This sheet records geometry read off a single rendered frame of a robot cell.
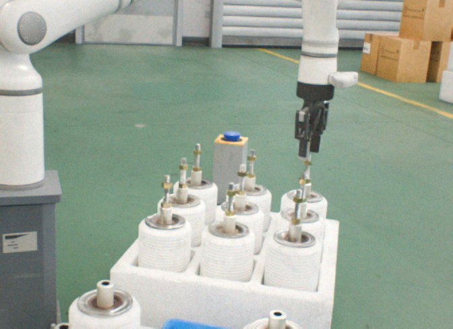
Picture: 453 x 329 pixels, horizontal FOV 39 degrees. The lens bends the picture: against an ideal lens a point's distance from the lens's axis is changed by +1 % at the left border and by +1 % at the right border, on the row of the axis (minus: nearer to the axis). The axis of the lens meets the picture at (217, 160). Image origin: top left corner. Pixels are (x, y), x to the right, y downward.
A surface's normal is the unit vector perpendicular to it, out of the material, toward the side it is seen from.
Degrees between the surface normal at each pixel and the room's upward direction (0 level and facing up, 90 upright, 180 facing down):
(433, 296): 0
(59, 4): 73
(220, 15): 91
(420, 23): 90
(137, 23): 90
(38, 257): 86
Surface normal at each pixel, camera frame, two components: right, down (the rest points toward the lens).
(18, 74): 0.27, -0.83
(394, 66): -0.96, 0.03
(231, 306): -0.21, 0.26
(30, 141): 0.73, 0.22
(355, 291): 0.06, -0.96
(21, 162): 0.44, 0.27
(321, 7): -0.32, 0.51
